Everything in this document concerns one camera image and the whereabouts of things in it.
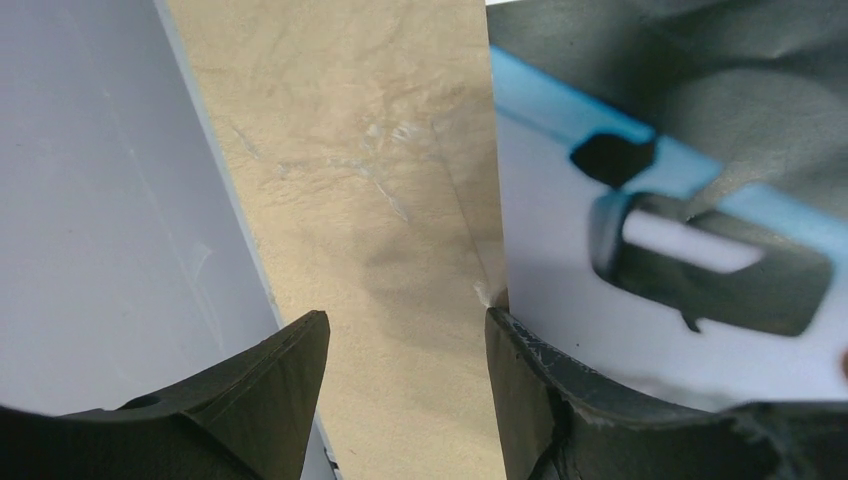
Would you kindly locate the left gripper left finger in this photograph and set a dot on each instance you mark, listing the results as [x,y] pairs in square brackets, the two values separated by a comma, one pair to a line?
[248,417]

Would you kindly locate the printed photo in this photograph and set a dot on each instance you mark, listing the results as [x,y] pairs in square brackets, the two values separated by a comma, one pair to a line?
[673,179]

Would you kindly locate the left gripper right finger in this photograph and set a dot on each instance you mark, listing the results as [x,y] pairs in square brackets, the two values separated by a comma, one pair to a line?
[559,419]

